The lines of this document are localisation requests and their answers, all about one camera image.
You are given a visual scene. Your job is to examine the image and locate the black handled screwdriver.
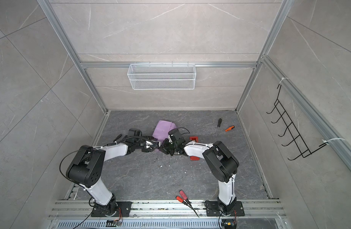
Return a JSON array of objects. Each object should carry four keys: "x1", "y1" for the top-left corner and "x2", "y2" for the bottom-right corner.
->
[{"x1": 215, "y1": 118, "x2": 222, "y2": 136}]

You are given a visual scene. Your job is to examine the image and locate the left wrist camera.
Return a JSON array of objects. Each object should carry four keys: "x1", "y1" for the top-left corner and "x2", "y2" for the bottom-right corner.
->
[{"x1": 143, "y1": 141, "x2": 161, "y2": 152}]

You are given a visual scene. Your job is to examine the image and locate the aluminium mounting rail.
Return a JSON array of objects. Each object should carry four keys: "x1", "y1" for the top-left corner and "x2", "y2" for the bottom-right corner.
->
[{"x1": 48, "y1": 199, "x2": 287, "y2": 219}]

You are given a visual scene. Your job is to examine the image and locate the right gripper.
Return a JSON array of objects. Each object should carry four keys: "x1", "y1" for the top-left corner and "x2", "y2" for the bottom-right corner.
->
[{"x1": 159, "y1": 138, "x2": 179, "y2": 156}]

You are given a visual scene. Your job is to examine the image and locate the orange handled screwdriver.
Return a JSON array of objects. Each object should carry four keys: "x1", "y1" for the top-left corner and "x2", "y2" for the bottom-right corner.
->
[{"x1": 225, "y1": 126, "x2": 235, "y2": 132}]

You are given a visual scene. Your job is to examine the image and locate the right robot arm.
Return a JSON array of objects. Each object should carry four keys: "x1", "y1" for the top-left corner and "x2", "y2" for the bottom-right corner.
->
[{"x1": 160, "y1": 139, "x2": 239, "y2": 215}]

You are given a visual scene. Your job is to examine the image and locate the black wire hook rack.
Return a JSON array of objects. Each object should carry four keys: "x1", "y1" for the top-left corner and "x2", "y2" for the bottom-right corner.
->
[{"x1": 266, "y1": 85, "x2": 328, "y2": 161}]

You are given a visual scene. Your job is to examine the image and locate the white wire mesh basket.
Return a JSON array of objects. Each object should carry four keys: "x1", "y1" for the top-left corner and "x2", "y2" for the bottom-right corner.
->
[{"x1": 127, "y1": 64, "x2": 196, "y2": 90}]

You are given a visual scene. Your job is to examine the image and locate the red tape dispenser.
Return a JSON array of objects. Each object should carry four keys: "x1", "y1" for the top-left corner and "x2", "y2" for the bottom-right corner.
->
[{"x1": 189, "y1": 136, "x2": 200, "y2": 161}]

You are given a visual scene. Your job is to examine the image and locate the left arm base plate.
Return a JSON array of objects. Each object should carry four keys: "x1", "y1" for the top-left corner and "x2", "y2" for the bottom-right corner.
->
[{"x1": 91, "y1": 201, "x2": 132, "y2": 217}]

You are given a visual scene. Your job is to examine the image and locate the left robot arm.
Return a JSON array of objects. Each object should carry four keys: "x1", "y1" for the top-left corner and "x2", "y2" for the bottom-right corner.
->
[{"x1": 61, "y1": 137, "x2": 159, "y2": 217}]

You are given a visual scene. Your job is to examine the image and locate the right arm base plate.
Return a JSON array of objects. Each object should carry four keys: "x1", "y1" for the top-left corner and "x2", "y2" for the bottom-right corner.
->
[{"x1": 204, "y1": 199, "x2": 245, "y2": 217}]

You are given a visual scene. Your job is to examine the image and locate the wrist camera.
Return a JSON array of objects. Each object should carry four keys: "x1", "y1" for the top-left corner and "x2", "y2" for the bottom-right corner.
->
[
  {"x1": 168, "y1": 128, "x2": 186, "y2": 146},
  {"x1": 143, "y1": 141, "x2": 161, "y2": 152}
]

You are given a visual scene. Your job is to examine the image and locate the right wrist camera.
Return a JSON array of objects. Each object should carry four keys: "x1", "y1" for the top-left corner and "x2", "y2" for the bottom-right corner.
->
[{"x1": 168, "y1": 128, "x2": 186, "y2": 146}]

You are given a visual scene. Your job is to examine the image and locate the pink wrapping paper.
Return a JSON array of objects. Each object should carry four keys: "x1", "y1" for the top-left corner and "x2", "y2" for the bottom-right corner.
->
[{"x1": 152, "y1": 120, "x2": 177, "y2": 143}]

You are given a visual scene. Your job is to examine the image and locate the red handled screwdriver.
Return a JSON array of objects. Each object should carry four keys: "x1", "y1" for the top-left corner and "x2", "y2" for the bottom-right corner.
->
[{"x1": 176, "y1": 196, "x2": 199, "y2": 217}]

